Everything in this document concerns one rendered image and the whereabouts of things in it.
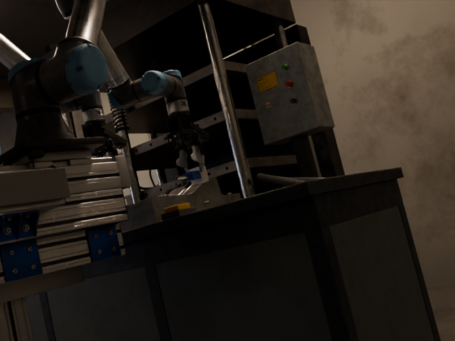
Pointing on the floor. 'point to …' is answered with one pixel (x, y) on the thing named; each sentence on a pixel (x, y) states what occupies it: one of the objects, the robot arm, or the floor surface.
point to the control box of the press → (290, 101)
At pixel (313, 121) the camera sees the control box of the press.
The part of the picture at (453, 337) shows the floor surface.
